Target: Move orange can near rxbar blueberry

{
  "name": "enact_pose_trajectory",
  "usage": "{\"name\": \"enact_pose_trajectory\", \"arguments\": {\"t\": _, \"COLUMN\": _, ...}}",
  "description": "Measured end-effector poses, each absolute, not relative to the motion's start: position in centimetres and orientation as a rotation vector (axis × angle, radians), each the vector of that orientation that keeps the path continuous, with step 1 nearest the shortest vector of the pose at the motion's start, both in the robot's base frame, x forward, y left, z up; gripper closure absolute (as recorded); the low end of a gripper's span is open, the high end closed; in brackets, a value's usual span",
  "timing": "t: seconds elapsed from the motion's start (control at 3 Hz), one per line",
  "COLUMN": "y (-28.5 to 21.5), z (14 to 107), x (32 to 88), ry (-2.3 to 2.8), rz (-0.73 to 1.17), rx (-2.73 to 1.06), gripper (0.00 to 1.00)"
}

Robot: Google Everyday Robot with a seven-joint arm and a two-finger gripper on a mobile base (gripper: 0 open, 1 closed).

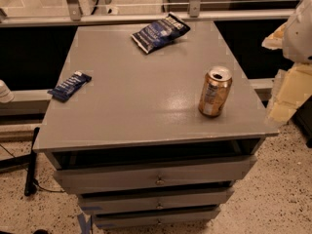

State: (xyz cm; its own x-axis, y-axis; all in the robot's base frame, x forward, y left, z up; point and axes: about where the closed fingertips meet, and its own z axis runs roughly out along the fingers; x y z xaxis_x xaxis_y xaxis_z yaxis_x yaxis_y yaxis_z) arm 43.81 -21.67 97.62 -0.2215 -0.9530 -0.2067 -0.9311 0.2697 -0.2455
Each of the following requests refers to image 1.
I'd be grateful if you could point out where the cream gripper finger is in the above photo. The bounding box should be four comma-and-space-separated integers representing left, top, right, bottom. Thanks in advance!
261, 23, 286, 50
266, 63, 312, 125

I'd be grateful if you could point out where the orange soda can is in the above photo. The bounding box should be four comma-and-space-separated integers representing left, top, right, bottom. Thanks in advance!
198, 66, 232, 117

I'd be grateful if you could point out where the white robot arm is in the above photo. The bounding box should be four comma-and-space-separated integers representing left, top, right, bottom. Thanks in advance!
262, 0, 312, 126

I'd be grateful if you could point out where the blue rxbar blueberry bar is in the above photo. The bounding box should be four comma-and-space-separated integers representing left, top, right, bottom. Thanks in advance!
48, 71, 92, 102

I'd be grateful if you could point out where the blue chip bag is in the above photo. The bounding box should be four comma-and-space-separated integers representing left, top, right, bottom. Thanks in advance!
131, 13, 190, 54

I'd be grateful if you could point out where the grey drawer cabinet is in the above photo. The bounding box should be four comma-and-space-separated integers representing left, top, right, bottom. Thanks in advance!
32, 20, 280, 230

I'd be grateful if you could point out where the middle grey drawer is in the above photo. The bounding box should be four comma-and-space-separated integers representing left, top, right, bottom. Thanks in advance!
78, 187, 234, 215

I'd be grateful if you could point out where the grey drawer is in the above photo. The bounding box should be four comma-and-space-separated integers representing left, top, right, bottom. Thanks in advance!
94, 206, 220, 229
78, 187, 234, 215
54, 155, 256, 194

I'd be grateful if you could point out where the bottom grey drawer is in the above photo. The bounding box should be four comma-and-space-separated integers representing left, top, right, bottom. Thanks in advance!
94, 206, 220, 229

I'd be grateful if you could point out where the top grey drawer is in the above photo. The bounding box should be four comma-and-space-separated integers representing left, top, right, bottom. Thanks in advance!
54, 155, 256, 194

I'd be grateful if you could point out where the blue tape strip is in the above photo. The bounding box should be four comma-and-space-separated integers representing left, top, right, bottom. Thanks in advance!
77, 214, 92, 234

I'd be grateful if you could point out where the white round object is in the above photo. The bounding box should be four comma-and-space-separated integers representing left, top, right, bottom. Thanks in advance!
0, 80, 14, 103

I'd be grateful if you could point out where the black pole stand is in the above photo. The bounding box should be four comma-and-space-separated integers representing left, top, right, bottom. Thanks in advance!
23, 126, 41, 197

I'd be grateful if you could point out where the metal railing frame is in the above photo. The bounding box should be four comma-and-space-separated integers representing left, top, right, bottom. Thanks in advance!
0, 0, 303, 27

